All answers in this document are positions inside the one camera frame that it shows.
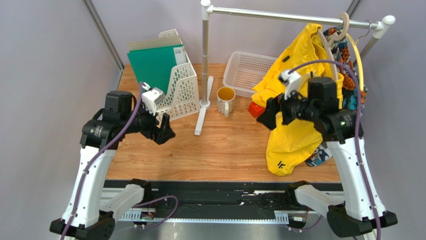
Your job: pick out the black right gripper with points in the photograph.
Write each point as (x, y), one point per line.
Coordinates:
(277, 108)

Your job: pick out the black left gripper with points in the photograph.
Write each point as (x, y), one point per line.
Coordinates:
(161, 134)

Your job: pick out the beige clothes hanger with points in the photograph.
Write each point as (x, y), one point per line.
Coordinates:
(327, 43)

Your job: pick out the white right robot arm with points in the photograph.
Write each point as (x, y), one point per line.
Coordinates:
(361, 212)

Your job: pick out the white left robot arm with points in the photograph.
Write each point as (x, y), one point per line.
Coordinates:
(85, 217)

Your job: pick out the patterned blue orange shorts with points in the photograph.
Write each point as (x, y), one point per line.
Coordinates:
(341, 53)

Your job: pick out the yellow clothes hanger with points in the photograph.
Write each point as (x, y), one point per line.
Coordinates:
(358, 57)

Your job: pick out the red cube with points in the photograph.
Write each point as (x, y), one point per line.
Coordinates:
(255, 110)

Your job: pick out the white perforated file holder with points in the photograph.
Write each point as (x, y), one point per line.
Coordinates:
(183, 96)

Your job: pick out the white perforated plastic basket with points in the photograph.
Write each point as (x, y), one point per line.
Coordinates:
(244, 70)

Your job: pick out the white mug with yellow interior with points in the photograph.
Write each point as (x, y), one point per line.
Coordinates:
(225, 98)

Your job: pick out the green folder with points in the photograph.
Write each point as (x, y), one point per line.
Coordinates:
(153, 66)

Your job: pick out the beige folder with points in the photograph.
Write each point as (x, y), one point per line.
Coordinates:
(154, 43)

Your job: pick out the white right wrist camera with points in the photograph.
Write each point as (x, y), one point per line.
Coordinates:
(293, 82)

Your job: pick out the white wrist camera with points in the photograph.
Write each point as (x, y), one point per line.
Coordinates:
(151, 98)
(293, 82)

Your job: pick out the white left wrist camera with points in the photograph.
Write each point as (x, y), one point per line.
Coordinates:
(151, 98)

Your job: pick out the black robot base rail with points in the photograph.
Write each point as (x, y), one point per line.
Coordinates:
(226, 201)

